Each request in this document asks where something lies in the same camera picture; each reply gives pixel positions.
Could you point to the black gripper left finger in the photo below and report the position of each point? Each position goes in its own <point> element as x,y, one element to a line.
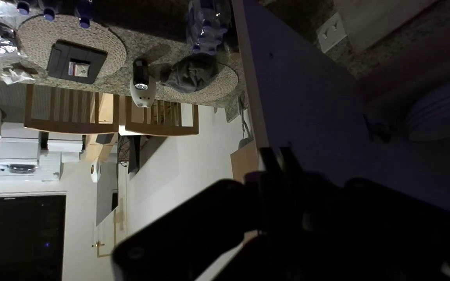
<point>183,238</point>

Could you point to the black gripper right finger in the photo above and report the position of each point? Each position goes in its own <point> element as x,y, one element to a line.
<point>391,234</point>

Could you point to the light wood cabinet door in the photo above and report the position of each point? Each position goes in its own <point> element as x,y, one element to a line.
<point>313,103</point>

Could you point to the white interior door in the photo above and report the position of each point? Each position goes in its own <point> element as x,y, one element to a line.
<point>108,196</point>

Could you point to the white shallow bowl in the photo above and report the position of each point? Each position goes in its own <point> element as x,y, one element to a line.
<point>444,109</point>

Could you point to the white pitcher dark lid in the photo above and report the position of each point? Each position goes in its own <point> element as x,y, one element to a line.
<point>141,82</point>

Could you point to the dark television screen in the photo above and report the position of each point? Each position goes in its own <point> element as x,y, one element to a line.
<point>19,238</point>

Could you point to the dark crumpled cloth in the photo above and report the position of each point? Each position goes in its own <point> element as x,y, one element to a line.
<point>191,73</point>

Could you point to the black square box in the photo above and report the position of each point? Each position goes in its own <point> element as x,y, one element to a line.
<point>77,60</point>

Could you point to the pack of water bottles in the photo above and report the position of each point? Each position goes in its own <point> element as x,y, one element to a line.
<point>209,23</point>

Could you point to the crumpled white paper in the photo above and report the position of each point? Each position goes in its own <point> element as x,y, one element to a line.
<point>19,71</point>

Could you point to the white wall outlet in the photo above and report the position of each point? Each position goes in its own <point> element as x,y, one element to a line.
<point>331,31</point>

